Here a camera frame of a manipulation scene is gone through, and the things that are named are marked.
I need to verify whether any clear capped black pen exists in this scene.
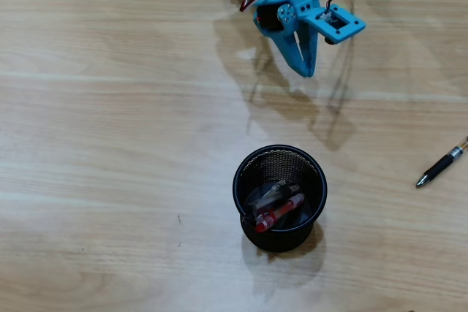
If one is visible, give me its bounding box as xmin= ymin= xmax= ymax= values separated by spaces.
xmin=243 ymin=183 xmax=301 ymax=226

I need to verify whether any grey grip ballpoint pen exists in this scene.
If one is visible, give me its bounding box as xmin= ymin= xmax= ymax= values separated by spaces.
xmin=244 ymin=179 xmax=288 ymax=218

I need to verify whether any red transparent pen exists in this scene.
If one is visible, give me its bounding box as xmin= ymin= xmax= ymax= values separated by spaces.
xmin=254 ymin=193 xmax=306 ymax=234

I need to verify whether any black grip retractable pen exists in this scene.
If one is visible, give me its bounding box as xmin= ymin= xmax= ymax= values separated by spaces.
xmin=415 ymin=136 xmax=468 ymax=189

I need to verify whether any black mesh pen holder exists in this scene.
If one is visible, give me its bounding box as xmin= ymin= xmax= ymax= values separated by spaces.
xmin=232 ymin=144 xmax=328 ymax=254

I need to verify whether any blue mounted wrist camera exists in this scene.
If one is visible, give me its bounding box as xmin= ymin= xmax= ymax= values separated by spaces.
xmin=302 ymin=3 xmax=367 ymax=47

